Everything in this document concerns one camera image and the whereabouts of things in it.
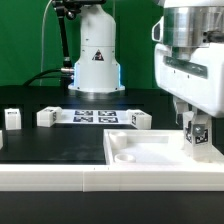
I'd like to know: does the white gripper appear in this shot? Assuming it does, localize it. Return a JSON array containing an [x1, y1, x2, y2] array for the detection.
[[153, 43, 224, 138]]

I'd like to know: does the white square tabletop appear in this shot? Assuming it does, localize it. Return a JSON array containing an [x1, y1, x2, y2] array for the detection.
[[103, 129, 224, 166]]

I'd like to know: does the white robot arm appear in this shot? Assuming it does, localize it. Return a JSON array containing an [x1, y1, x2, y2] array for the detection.
[[69, 0, 224, 118]]

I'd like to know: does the white marker sheet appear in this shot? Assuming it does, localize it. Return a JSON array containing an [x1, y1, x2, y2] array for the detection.
[[57, 109, 131, 125]]

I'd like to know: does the white U-shaped fence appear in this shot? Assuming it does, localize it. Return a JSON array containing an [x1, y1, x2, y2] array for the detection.
[[0, 129, 224, 193]]

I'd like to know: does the black cable bundle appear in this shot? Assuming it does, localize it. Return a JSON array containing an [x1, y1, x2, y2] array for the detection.
[[23, 67, 74, 87]]

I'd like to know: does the black camera stand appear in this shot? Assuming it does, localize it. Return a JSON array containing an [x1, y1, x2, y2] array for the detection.
[[52, 0, 107, 67]]

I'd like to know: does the white cable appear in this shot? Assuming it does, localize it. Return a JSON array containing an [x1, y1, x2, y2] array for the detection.
[[39, 0, 54, 87]]

